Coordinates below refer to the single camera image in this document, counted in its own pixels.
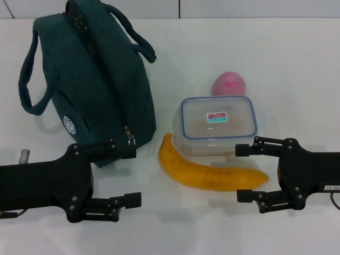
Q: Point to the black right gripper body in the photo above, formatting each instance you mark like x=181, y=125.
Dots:
x=310, y=172

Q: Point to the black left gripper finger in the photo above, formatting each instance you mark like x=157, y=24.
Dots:
x=111, y=204
x=117, y=152

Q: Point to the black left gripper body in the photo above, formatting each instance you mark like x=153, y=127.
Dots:
x=40, y=183

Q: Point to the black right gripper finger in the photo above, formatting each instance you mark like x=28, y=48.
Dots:
x=265, y=199
x=260, y=148

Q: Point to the clear plastic food container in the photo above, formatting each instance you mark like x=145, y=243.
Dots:
x=212, y=130

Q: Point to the dark teal insulated lunch bag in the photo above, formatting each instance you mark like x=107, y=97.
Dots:
x=93, y=93

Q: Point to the pink peach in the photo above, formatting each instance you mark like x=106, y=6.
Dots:
x=228, y=83

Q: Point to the yellow banana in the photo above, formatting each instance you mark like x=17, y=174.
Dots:
x=186, y=175

